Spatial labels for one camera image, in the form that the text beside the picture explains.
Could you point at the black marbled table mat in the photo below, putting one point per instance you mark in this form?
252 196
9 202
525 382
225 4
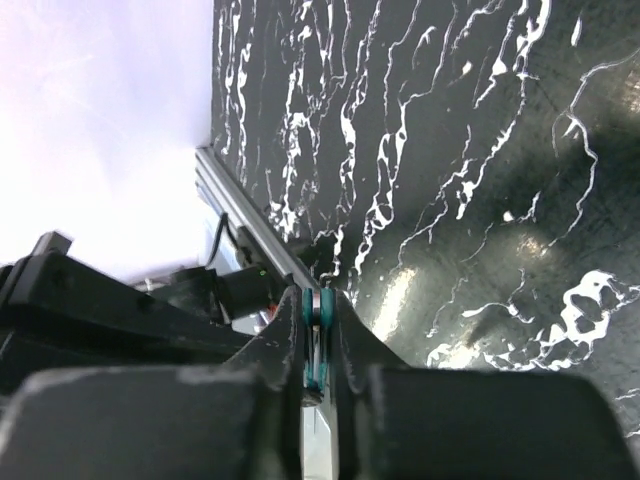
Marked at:
467 171

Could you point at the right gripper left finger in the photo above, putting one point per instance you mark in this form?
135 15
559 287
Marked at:
275 357

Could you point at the aluminium frame rail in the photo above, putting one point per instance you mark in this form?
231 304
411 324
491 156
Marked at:
225 194

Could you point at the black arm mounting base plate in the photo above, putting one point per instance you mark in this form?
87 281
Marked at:
57 312

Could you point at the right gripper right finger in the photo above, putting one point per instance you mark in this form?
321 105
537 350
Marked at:
354 350

